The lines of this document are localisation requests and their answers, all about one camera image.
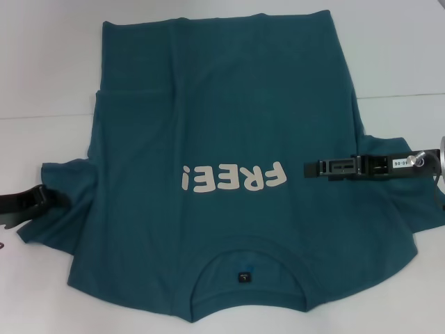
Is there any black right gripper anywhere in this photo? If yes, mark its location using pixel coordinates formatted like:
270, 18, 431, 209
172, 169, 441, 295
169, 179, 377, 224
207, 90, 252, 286
304, 148, 440, 183

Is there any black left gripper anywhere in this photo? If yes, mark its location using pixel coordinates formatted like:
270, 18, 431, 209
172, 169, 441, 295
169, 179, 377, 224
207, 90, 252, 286
0, 185, 73, 230

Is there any teal blue printed T-shirt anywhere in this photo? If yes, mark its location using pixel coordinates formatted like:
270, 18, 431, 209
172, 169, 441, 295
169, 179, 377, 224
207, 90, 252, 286
15, 10, 445, 323

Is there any right gripper cable with plug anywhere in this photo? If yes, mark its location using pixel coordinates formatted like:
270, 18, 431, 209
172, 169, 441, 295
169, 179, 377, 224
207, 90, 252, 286
392, 154, 445, 201

